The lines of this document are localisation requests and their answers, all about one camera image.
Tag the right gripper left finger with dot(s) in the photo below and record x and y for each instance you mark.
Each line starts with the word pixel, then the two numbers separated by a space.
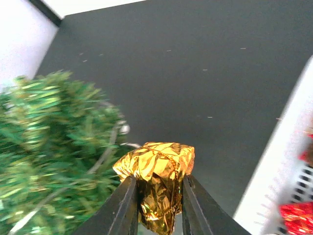
pixel 118 215

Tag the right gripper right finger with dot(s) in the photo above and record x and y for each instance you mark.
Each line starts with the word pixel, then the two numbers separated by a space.
pixel 201 214

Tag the gold gift box ornament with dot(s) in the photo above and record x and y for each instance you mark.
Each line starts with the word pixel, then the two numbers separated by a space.
pixel 159 169

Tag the white perforated plastic basket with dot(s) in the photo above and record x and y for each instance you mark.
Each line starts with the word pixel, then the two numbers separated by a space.
pixel 275 176

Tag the white bulb string lights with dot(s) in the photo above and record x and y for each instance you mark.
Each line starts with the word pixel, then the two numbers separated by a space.
pixel 121 127

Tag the small green christmas tree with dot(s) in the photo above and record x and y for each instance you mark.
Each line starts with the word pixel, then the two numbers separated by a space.
pixel 53 129

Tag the red gift box ornament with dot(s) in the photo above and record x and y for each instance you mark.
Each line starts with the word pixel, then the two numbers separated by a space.
pixel 298 218

